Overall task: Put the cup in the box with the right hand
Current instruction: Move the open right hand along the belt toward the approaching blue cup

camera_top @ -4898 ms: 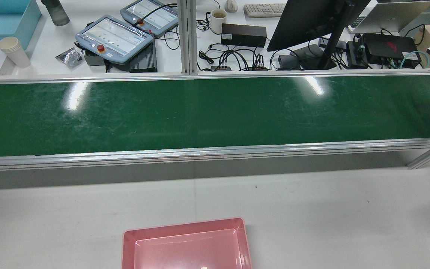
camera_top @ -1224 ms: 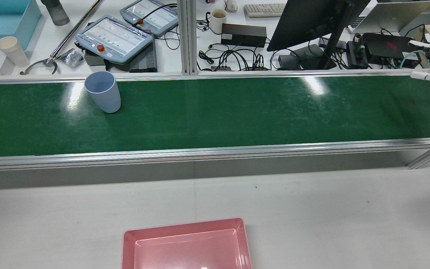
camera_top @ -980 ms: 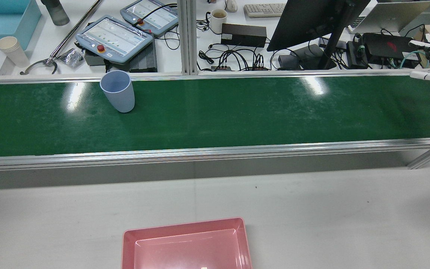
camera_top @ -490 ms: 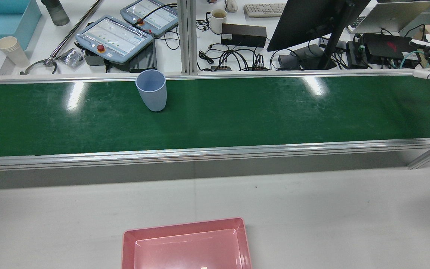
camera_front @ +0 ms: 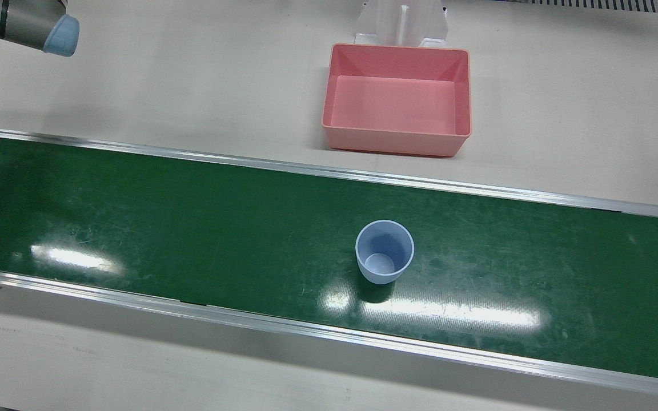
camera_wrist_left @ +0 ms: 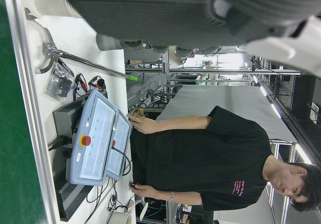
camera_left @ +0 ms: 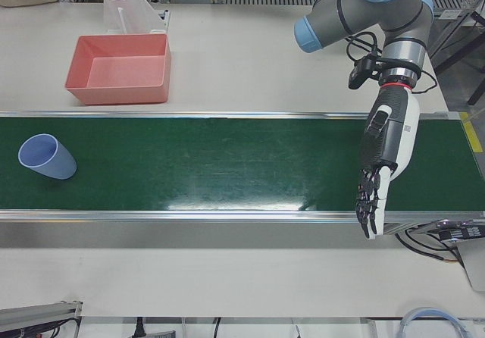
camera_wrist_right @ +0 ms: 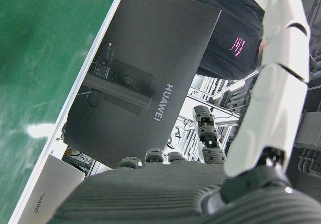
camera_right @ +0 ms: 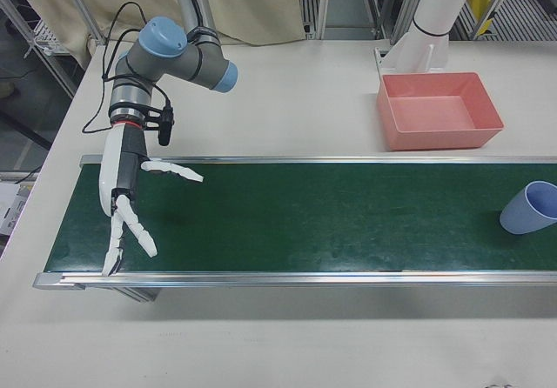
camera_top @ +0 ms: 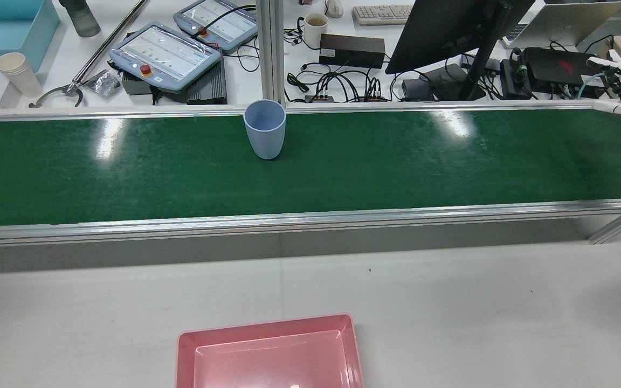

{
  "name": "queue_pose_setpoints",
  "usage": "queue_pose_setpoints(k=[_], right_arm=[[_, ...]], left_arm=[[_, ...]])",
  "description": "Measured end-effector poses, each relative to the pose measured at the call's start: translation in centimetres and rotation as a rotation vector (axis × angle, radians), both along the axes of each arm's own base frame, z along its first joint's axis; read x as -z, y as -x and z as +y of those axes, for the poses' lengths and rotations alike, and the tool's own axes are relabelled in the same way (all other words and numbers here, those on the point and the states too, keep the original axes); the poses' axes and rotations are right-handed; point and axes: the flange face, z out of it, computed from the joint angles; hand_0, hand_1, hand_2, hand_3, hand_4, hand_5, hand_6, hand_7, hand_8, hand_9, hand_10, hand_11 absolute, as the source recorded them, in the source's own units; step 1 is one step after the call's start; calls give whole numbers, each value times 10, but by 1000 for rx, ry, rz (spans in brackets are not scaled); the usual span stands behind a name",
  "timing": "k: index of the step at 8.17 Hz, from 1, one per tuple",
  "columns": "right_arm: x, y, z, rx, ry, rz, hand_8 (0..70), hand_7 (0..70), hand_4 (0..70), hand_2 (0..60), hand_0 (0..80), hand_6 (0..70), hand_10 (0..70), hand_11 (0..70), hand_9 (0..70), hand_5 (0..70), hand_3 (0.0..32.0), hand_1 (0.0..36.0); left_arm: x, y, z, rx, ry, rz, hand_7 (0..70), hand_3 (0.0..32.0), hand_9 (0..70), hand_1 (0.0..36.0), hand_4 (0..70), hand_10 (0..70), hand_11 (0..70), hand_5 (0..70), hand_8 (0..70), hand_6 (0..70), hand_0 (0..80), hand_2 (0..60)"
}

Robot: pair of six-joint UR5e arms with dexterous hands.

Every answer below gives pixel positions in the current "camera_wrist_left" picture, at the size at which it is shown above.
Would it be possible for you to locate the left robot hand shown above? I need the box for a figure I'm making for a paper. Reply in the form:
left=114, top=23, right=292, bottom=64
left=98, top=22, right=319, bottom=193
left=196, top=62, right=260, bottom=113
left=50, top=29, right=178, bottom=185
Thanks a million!
left=54, top=0, right=321, bottom=79

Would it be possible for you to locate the black metal electronics box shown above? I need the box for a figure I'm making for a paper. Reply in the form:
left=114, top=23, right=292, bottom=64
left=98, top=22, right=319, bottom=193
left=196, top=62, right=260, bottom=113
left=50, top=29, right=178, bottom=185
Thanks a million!
left=52, top=100, right=87, bottom=141

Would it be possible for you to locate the black ribbed heat sink box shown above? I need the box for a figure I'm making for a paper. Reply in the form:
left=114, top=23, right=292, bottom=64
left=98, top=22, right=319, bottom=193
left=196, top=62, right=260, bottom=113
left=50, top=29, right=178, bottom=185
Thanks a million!
left=53, top=167, right=94, bottom=222

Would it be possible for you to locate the chrome rod with green tip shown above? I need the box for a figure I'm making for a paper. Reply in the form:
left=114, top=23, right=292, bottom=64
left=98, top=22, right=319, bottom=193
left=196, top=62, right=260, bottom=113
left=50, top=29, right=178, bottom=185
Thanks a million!
left=46, top=42, right=139, bottom=82

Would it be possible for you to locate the red alligator clip lead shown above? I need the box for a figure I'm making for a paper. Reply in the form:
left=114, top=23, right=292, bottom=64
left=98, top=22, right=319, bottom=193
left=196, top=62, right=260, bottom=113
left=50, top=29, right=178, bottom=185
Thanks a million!
left=74, top=72, right=88, bottom=94
left=88, top=75, right=106, bottom=89

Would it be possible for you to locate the white cylinder roll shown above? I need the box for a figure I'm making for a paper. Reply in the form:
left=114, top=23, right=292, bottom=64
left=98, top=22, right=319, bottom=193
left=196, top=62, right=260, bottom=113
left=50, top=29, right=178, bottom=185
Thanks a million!
left=34, top=0, right=81, bottom=19

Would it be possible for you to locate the grey flat panel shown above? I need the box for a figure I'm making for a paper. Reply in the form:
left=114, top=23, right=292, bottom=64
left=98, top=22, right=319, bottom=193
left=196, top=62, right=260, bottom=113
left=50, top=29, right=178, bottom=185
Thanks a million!
left=154, top=85, right=298, bottom=144

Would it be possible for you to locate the clear bag of black parts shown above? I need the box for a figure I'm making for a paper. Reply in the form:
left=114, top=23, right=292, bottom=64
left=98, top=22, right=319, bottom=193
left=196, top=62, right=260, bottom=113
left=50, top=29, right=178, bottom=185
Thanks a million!
left=45, top=62, right=75, bottom=99

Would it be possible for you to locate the grey-blue teach pendant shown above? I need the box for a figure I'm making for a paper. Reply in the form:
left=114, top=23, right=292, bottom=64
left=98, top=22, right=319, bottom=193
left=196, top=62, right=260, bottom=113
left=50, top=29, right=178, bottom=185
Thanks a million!
left=106, top=107, right=133, bottom=181
left=66, top=89, right=119, bottom=186

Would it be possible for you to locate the person in black t-shirt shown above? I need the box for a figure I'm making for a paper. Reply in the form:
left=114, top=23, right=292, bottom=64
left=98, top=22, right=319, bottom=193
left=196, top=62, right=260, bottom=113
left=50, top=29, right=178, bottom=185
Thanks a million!
left=126, top=105, right=321, bottom=212

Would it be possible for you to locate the green conveyor belt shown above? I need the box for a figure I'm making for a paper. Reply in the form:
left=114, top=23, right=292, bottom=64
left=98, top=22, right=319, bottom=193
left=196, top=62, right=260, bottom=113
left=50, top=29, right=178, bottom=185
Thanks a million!
left=0, top=0, right=51, bottom=224

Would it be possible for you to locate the aluminium profile frame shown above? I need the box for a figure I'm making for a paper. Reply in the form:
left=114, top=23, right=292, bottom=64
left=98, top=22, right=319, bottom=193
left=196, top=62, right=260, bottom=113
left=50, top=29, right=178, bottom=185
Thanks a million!
left=124, top=52, right=302, bottom=76

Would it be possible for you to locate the black pendant cable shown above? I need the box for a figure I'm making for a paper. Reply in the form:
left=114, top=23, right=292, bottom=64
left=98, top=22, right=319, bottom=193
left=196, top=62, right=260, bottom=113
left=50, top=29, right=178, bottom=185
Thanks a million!
left=111, top=145, right=133, bottom=177

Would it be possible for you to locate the aluminium conveyor side rail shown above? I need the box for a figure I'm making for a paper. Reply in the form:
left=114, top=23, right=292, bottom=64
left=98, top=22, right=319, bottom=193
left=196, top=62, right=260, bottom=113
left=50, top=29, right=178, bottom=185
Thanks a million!
left=7, top=0, right=62, bottom=224

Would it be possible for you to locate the black plug with cable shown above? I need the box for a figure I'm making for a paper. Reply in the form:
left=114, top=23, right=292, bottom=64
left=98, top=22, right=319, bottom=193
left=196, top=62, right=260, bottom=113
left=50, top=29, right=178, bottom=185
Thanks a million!
left=48, top=135, right=73, bottom=152

